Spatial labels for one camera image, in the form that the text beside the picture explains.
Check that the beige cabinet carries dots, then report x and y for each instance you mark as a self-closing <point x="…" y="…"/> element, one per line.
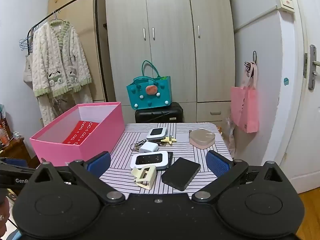
<point x="82" y="17"/>

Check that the pink cardboard box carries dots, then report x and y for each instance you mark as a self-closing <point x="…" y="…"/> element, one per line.
<point x="100" y="130"/>

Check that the white pocket router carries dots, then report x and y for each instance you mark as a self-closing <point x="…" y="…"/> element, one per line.
<point x="150" y="159"/>

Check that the beige wardrobe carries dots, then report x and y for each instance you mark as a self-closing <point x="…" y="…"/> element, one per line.
<point x="170" y="55"/>

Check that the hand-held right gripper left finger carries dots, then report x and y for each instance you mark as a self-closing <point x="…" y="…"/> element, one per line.
<point x="100" y="163"/>

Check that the canvas tote bag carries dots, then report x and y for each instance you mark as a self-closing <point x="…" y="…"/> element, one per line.
<point x="27" y="72"/>

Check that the white charger adapter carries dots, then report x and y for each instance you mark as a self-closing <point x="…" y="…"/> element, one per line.
<point x="148" y="147"/>

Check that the cream and green fleece robe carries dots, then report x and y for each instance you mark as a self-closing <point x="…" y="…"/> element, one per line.
<point x="60" y="62"/>

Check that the black clothes rack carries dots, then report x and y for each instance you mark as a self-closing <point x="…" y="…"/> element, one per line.
<point x="99" y="42"/>

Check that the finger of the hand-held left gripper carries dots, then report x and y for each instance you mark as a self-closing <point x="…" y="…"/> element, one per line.
<point x="15" y="162"/>

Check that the cream hair claw clip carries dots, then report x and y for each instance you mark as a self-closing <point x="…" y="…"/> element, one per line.
<point x="150" y="183"/>

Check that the wooden dresser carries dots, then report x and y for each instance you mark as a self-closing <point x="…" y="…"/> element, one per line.
<point x="15" y="147"/>

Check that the beige rounded case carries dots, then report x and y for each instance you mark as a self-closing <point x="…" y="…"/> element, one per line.
<point x="202" y="137"/>

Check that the black suitcase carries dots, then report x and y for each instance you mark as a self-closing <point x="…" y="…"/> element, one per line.
<point x="160" y="115"/>

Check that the star-shaped hair clip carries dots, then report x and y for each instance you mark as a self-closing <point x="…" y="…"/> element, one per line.
<point x="168" y="140"/>

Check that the striped tablecloth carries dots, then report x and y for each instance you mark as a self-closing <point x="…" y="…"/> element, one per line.
<point x="197" y="155"/>

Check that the cream switch box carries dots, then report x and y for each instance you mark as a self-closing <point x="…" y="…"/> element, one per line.
<point x="285" y="1"/>

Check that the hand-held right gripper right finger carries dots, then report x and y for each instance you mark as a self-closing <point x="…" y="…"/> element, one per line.
<point x="217" y="165"/>

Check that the black power bank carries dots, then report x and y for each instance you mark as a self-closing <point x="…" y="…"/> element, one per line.
<point x="180" y="173"/>

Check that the round blue sticker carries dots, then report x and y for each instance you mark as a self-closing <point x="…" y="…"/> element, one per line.
<point x="286" y="81"/>

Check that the clear plastic bag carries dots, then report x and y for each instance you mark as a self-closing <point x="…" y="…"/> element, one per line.
<point x="230" y="135"/>

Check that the teal felt handbag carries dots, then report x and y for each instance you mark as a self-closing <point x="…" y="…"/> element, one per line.
<point x="140" y="92"/>

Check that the grey pocket router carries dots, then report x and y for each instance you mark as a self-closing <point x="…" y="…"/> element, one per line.
<point x="156" y="133"/>

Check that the red patterned paper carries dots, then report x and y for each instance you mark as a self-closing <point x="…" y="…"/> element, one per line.
<point x="80" y="133"/>

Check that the white door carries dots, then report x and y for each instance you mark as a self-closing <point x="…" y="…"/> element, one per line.
<point x="307" y="130"/>

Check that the green patterned pack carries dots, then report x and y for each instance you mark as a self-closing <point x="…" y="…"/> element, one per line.
<point x="2" y="111"/>

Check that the pink shopping bag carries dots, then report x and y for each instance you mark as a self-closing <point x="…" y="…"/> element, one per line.
<point x="245" y="110"/>

